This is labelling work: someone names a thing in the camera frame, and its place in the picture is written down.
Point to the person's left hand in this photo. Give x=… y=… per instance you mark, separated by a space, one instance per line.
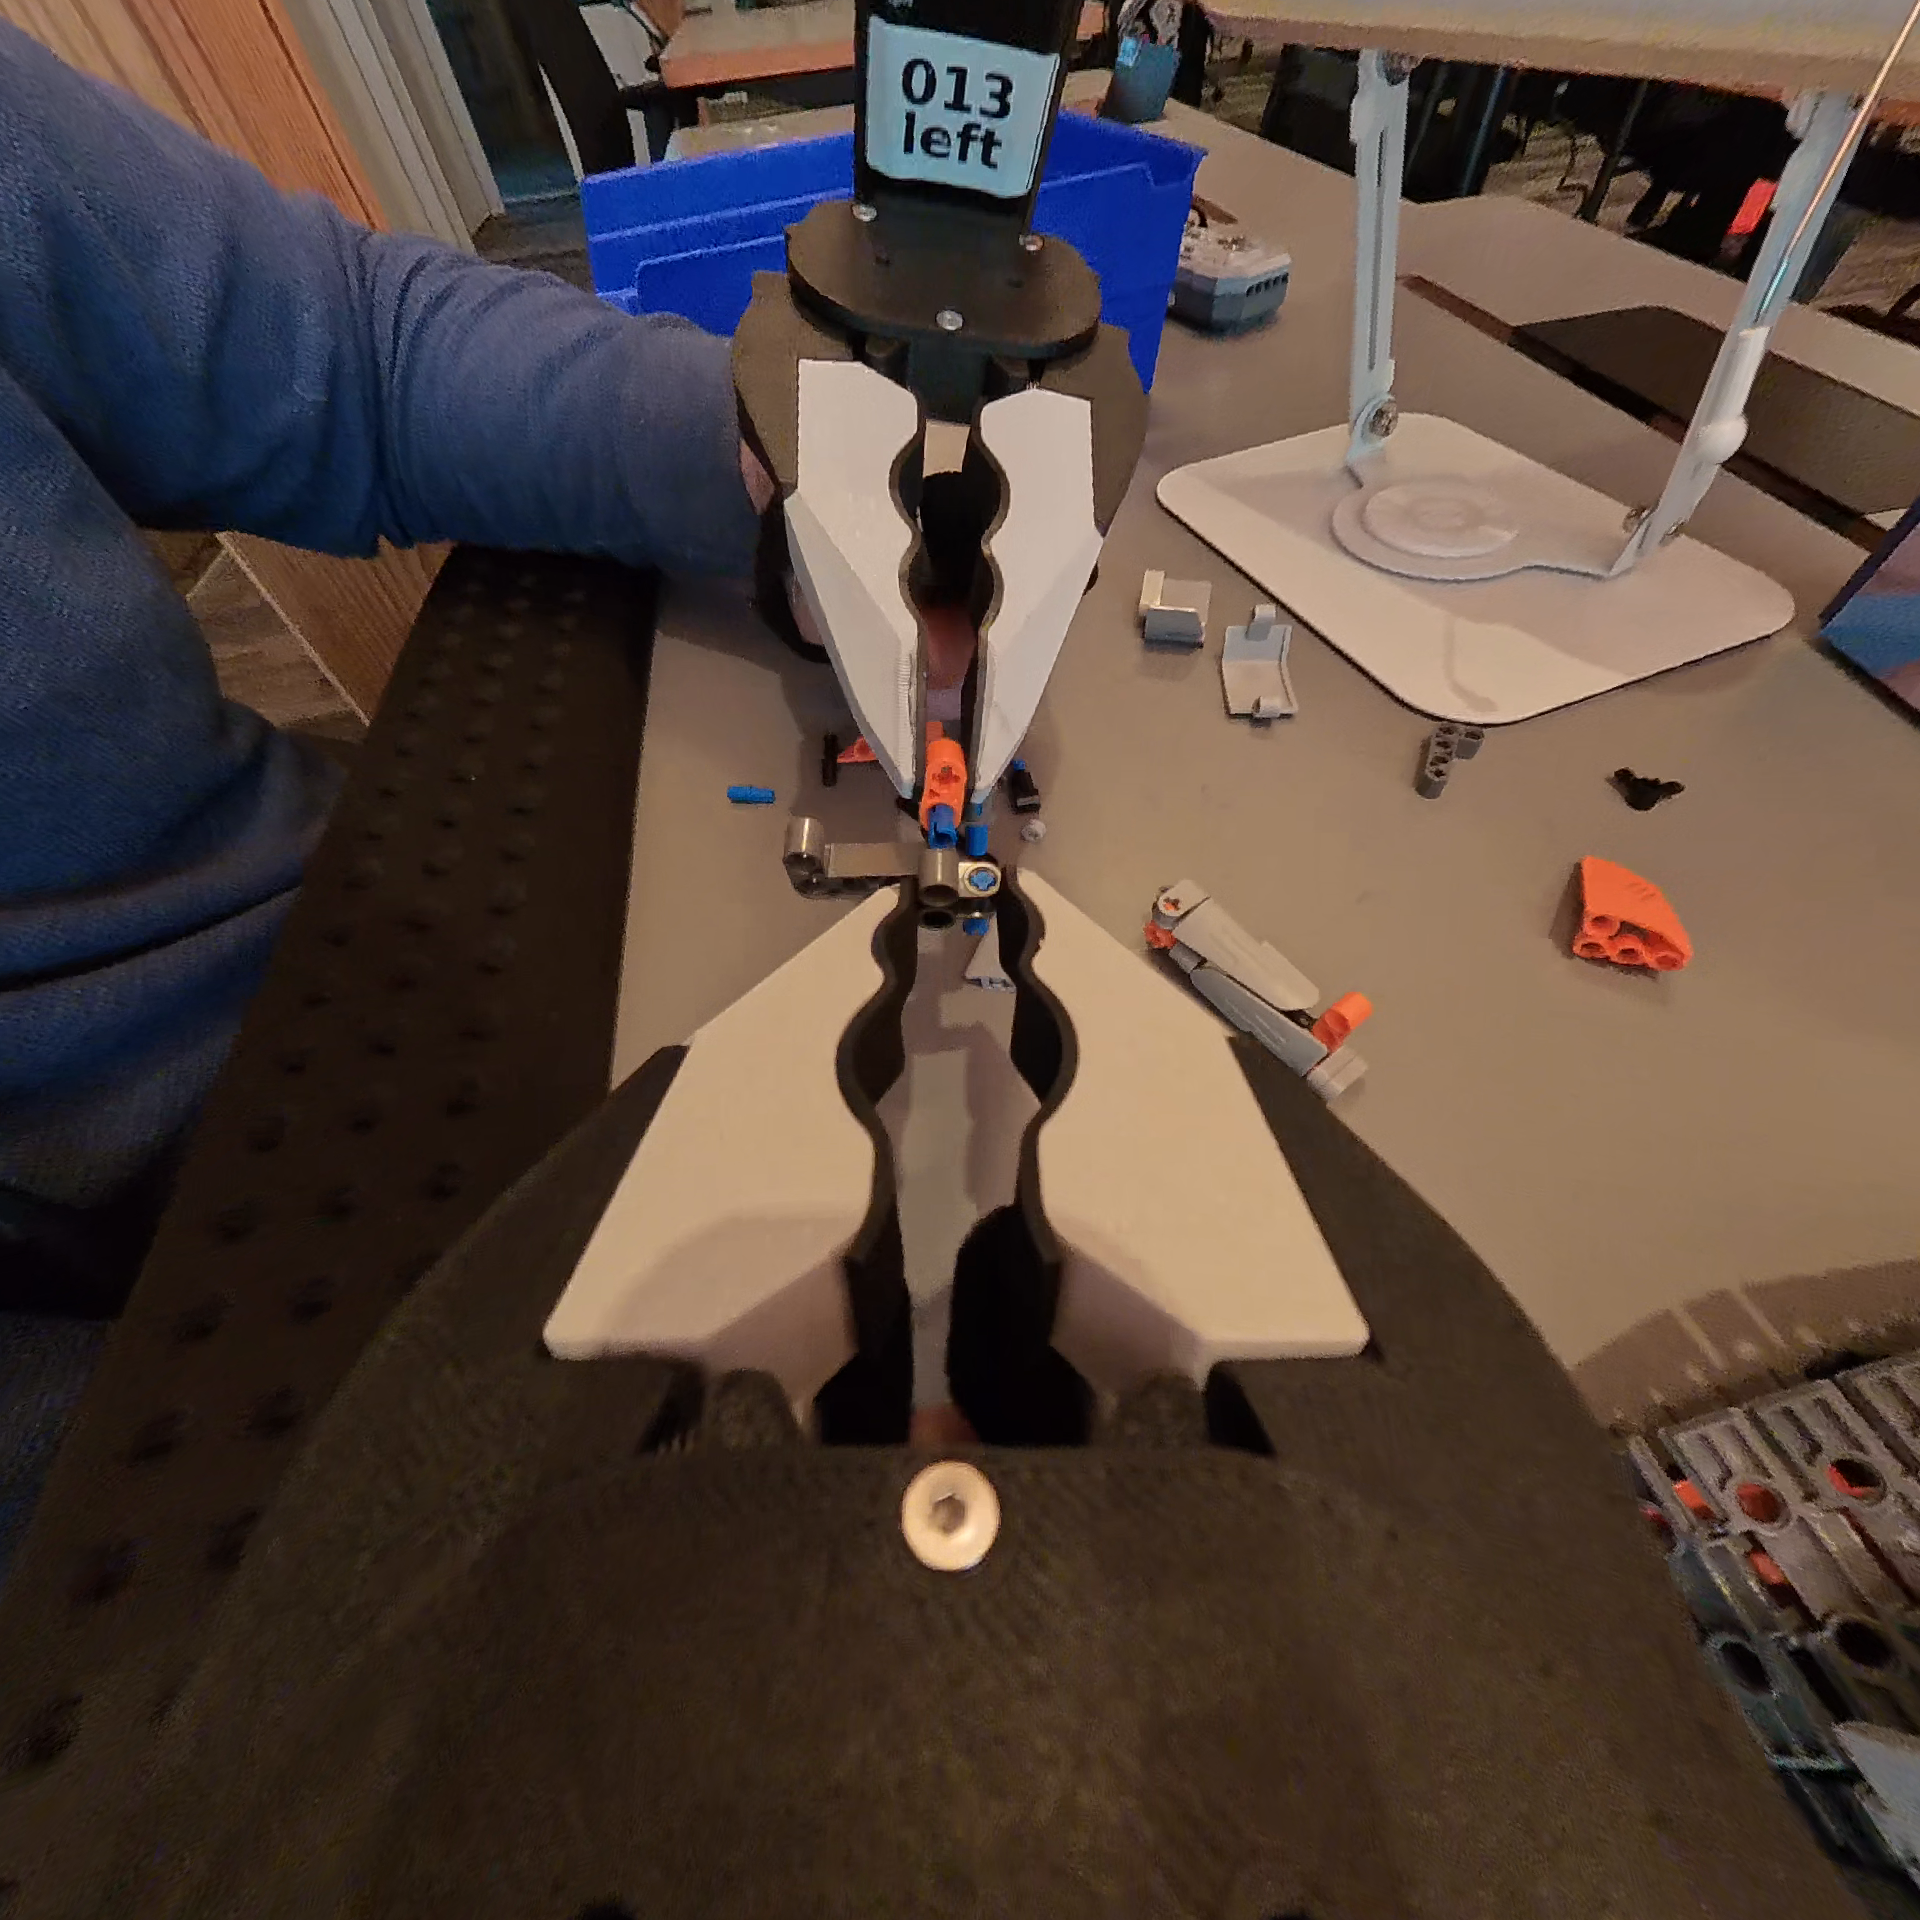
x=758 y=474

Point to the grey electronic module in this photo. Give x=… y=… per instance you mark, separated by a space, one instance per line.
x=1230 y=278

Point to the person's left forearm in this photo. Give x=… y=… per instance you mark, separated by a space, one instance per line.
x=524 y=405

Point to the grey curved panel piece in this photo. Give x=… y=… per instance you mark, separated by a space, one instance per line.
x=1258 y=668

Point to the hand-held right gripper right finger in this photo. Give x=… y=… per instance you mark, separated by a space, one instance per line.
x=1201 y=1202

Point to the grey block piece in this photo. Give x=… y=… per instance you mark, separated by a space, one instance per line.
x=1174 y=614

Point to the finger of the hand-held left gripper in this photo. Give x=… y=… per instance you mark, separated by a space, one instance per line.
x=1051 y=511
x=841 y=511

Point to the grey connector with blue pin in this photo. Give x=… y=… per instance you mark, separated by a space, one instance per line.
x=969 y=879

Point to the small dark teal box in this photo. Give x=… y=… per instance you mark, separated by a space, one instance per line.
x=1142 y=84

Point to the small black connector piece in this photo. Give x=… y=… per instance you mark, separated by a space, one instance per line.
x=1646 y=789

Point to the white book stand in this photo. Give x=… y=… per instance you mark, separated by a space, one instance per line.
x=1501 y=599

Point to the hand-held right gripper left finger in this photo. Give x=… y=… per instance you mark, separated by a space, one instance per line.
x=722 y=1202

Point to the wooden background desk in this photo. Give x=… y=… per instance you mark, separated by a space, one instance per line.
x=751 y=53

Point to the blue plastic bin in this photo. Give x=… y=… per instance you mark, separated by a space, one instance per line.
x=692 y=226

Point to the tracked toy robot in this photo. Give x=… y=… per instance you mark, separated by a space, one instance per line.
x=1799 y=1531

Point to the dark grey short beam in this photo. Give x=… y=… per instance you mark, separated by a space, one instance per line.
x=1449 y=758

